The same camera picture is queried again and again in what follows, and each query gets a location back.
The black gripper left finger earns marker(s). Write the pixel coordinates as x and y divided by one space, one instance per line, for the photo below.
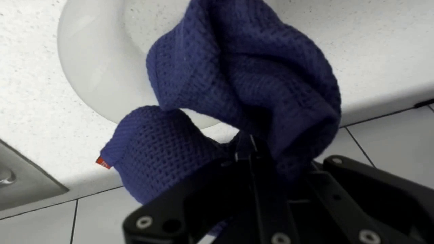
243 191

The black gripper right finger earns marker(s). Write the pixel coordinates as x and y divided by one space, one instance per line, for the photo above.
343 201

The blue knitted towel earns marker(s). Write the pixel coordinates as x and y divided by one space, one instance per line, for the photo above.
238 62

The translucent white bowl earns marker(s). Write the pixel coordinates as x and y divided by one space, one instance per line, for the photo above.
103 46

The stainless steel sink basin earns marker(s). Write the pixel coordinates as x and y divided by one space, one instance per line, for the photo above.
23 182

